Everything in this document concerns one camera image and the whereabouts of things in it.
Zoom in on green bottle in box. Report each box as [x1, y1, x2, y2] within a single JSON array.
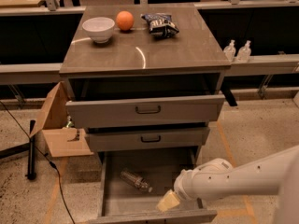
[[65, 116, 75, 128]]

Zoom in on brown cardboard box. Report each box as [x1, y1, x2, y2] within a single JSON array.
[[30, 82, 93, 158]]

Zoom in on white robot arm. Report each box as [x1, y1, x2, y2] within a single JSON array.
[[157, 146, 299, 224]]

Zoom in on black floor cable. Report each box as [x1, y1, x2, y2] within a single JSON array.
[[0, 100, 77, 224]]

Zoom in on middle grey drawer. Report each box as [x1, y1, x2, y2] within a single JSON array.
[[86, 127, 209, 152]]

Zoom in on orange fruit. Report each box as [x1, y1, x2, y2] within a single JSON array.
[[116, 11, 135, 31]]

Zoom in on top grey drawer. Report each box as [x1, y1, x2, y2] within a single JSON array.
[[65, 95, 224, 128]]

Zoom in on black stand leg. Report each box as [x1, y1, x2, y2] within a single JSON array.
[[0, 119, 37, 181]]

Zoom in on white ceramic bowl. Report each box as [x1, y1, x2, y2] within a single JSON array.
[[82, 17, 115, 43]]

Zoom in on clear plastic water bottle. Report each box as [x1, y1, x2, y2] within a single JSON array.
[[120, 169, 152, 193]]

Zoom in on grey drawer cabinet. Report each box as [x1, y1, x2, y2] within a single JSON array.
[[59, 4, 232, 161]]

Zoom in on clear pump bottle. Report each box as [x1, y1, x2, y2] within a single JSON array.
[[236, 40, 251, 63], [223, 40, 235, 62]]

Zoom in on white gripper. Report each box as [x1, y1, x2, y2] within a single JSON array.
[[157, 170, 196, 212]]

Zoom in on left clear pump bottle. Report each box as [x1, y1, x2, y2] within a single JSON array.
[[223, 40, 235, 62]]

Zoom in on right clear pump bottle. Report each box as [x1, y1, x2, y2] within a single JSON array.
[[236, 40, 251, 63]]

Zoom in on bottom grey open drawer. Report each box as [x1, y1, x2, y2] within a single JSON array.
[[89, 147, 217, 224]]

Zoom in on dark blue chip bag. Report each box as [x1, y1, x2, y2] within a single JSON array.
[[141, 13, 179, 38]]

